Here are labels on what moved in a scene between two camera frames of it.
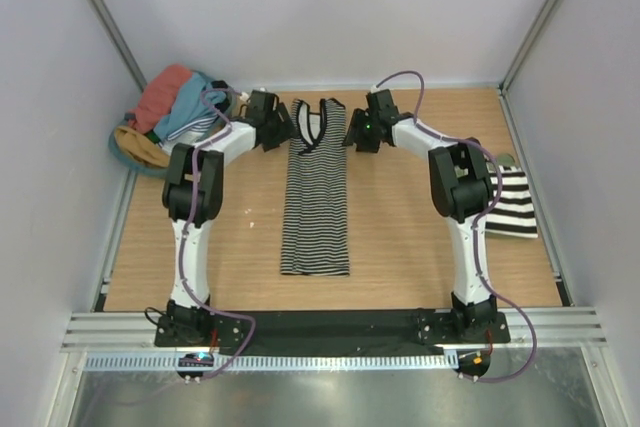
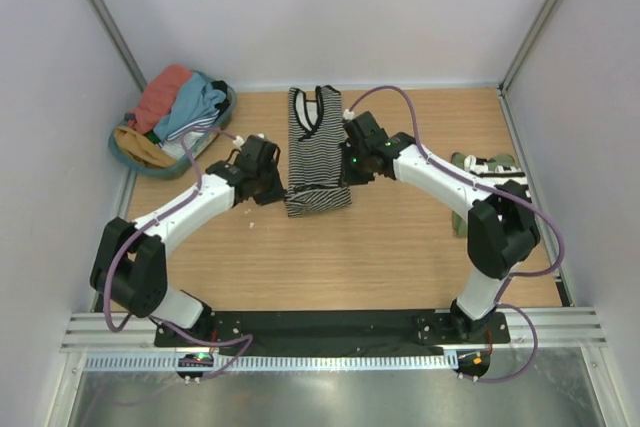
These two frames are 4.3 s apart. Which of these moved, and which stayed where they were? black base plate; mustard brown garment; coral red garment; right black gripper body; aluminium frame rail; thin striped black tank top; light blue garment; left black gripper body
Moved: thin striped black tank top; right black gripper body; left black gripper body
Stayed: coral red garment; black base plate; light blue garment; aluminium frame rail; mustard brown garment
